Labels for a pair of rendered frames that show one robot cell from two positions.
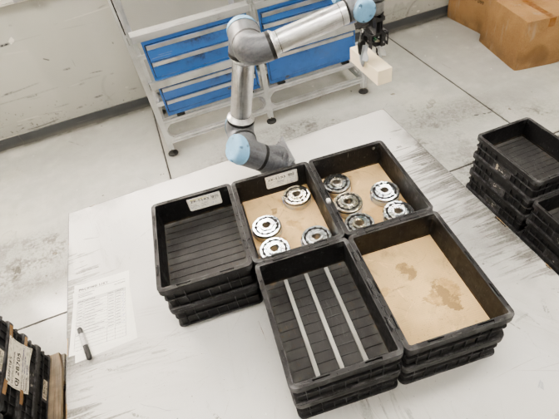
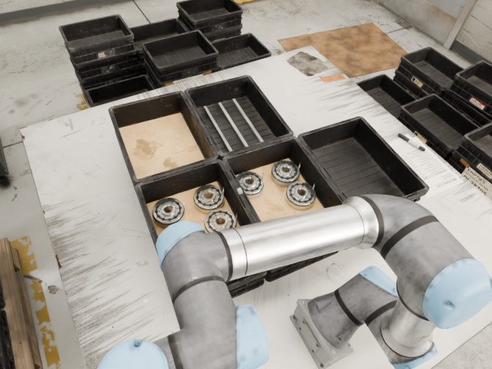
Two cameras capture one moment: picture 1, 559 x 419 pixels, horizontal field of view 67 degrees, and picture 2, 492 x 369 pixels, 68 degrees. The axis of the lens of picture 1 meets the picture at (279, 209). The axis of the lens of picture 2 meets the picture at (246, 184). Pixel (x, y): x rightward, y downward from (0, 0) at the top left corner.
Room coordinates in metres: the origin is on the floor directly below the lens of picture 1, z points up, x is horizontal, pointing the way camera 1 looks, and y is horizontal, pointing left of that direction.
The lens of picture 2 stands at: (1.65, -0.41, 1.87)
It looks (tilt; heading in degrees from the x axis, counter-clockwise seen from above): 52 degrees down; 158
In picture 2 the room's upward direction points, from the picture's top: 5 degrees clockwise
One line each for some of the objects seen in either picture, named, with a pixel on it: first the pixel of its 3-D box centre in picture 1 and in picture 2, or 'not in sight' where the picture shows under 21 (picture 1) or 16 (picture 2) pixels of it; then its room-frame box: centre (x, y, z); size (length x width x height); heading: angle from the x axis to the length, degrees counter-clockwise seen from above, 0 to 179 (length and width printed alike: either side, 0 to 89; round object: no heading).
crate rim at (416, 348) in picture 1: (422, 273); (161, 133); (0.65, -0.36, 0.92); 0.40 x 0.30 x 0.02; 7
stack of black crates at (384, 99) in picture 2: not in sight; (382, 108); (0.09, 1.18, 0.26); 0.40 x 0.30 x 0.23; 12
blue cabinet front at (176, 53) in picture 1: (205, 66); not in sight; (2.85, 0.31, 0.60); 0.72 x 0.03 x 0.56; 102
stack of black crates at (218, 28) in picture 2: not in sight; (210, 36); (-0.88, 0.21, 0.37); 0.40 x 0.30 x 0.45; 102
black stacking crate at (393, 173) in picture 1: (365, 195); (200, 228); (1.05, -0.31, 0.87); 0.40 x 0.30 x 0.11; 7
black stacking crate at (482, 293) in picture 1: (420, 283); (162, 143); (0.65, -0.36, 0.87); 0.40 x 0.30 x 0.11; 7
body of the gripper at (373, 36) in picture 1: (374, 29); not in sight; (1.54, -0.49, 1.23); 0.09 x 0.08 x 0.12; 12
